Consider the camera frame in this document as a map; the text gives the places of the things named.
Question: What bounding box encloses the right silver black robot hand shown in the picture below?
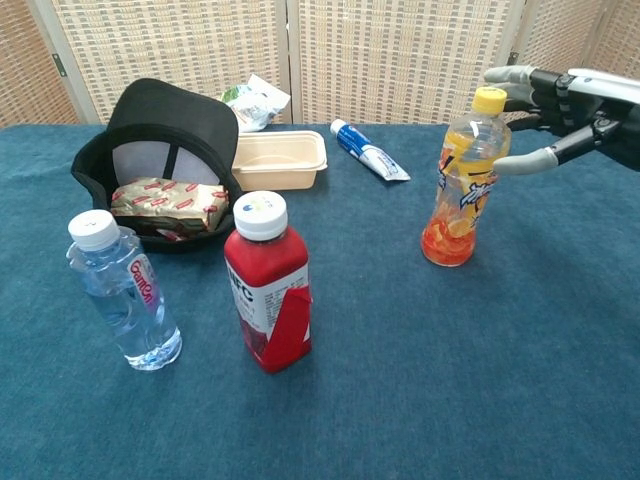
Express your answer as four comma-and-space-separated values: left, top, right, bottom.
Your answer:
483, 64, 640, 176

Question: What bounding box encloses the orange juice bottle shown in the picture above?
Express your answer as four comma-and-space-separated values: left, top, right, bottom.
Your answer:
421, 86, 513, 268

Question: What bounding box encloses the red bottle with white cap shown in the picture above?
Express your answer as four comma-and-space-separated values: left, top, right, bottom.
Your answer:
223, 190, 314, 375

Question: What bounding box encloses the woven folding screen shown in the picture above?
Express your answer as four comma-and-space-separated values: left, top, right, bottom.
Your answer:
0, 0, 640, 129

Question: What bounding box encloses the blue white toothpaste tube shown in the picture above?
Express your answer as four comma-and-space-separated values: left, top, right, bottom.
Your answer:
329, 118, 411, 182

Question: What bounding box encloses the blue table cloth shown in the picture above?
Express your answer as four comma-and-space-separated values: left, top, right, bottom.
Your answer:
0, 122, 640, 480

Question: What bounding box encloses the beige food tray container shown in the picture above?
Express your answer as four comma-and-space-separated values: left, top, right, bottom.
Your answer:
230, 130, 329, 192

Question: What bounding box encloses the white green snack bag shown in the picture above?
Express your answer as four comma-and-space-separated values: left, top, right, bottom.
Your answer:
221, 73, 292, 133

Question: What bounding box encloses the black baseball cap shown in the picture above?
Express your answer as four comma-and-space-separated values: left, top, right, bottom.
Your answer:
70, 77, 245, 254

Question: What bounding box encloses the gold red snack packet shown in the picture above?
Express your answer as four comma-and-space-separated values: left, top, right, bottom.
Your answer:
110, 177, 230, 241

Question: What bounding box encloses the clear water bottle white cap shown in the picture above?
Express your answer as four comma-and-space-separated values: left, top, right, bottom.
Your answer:
65, 209, 183, 372

